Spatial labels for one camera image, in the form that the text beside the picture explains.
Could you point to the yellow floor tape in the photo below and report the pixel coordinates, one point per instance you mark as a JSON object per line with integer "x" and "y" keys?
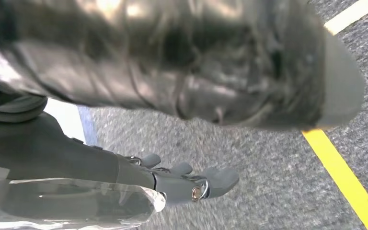
{"x": 352, "y": 14}
{"x": 346, "y": 181}

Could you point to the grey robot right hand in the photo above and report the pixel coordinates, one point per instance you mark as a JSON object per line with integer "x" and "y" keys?
{"x": 171, "y": 63}

